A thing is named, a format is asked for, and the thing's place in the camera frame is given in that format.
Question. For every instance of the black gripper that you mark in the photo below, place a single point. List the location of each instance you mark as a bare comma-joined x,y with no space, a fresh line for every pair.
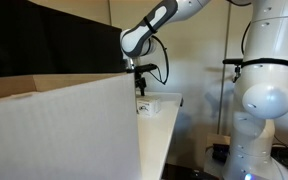
140,79

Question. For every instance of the small white shutter glasses box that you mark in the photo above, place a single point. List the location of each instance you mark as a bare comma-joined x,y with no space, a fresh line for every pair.
147,108

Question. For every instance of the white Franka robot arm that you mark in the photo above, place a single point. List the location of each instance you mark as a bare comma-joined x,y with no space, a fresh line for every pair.
267,133

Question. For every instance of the big white cardboard box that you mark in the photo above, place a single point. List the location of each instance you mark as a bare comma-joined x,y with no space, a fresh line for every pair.
67,133

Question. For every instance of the black box on floor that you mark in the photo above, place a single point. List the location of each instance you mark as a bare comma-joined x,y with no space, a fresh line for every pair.
220,153

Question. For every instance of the large black monitor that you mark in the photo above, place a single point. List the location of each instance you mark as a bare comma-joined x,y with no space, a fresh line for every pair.
90,50

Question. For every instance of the grey stand pole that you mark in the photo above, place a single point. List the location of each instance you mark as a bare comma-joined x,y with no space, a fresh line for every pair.
223,100

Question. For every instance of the beige wooden block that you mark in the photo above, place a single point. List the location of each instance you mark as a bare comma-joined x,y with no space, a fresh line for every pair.
217,138

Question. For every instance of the black floor plate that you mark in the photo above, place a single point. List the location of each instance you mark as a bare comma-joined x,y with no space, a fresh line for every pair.
184,173

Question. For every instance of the smaller black monitor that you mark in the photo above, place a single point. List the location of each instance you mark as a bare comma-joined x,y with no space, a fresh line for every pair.
14,40

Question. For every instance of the black camera on mount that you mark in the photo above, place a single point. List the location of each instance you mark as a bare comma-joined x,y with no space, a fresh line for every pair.
238,73

